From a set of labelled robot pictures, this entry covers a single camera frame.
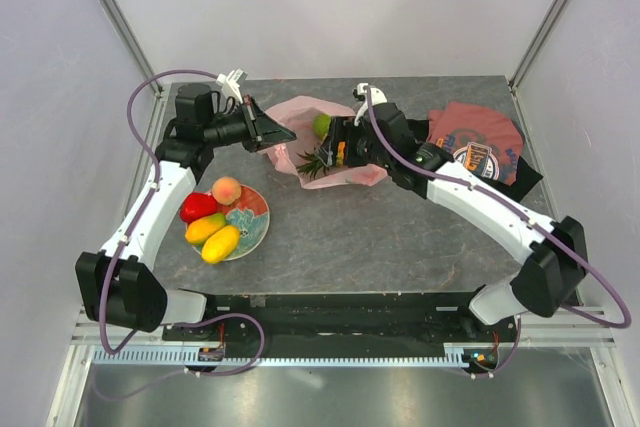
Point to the white fruit plate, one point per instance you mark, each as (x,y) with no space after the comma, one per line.
(251,215)

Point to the red printed t-shirt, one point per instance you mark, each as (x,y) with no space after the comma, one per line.
(486,142)

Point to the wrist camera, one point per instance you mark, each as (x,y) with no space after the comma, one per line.
(369,96)
(230,84)

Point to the green apple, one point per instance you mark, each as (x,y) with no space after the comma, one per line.
(321,125)

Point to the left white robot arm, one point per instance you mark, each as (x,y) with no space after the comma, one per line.
(117,283)

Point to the peach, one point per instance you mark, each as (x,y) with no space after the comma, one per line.
(226,190)

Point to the red apple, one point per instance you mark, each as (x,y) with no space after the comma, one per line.
(197,205)

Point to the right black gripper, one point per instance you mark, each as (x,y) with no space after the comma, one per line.
(345,130)

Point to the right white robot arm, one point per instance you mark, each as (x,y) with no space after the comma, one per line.
(547,250)

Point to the orange green mango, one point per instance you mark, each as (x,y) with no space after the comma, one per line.
(200,230)

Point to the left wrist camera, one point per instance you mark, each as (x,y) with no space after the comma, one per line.
(230,84)

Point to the right aluminium frame post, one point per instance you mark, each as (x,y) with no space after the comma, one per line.
(537,43)

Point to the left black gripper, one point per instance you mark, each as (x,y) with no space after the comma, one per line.
(261,128)

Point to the yellow mango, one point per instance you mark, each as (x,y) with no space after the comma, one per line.
(220,245)

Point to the aluminium frame post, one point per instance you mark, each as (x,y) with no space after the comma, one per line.
(537,43)
(127,36)

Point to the black cloth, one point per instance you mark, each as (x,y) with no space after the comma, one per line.
(526,179)

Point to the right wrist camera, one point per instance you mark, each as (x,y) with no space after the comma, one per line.
(369,96)

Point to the slotted cable duct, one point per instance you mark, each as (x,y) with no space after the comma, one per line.
(197,357)

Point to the pineapple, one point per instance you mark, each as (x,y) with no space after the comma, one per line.
(312,165)

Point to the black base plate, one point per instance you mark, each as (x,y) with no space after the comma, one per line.
(342,323)

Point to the left aluminium frame post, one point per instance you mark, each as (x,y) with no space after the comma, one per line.
(127,36)

